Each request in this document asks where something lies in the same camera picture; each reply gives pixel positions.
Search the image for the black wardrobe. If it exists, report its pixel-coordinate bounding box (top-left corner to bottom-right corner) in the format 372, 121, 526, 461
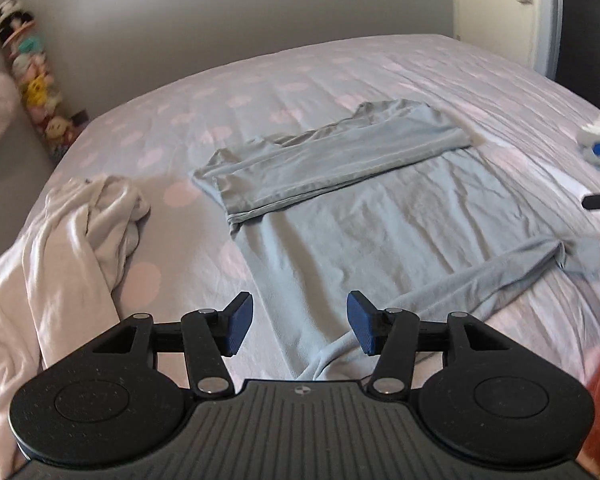
555, 0, 600, 111

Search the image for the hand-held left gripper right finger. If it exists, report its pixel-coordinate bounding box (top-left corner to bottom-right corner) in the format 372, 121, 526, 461
346, 289, 516, 401

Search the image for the bed with polka dot sheet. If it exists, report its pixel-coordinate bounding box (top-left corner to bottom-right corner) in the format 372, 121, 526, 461
0, 33, 600, 480

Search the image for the white door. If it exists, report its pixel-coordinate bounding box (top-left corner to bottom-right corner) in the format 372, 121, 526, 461
500, 0, 562, 82

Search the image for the cream white garment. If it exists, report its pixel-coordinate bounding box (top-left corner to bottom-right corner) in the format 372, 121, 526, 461
0, 174, 152, 461

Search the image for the stack of plush toys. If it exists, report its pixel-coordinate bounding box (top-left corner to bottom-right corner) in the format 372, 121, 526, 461
0, 0, 89, 162

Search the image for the light blue shirt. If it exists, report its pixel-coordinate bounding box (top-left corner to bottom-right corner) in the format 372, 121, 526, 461
188, 100, 600, 382

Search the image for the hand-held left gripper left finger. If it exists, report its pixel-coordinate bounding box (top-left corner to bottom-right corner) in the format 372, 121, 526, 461
86, 291, 255, 401

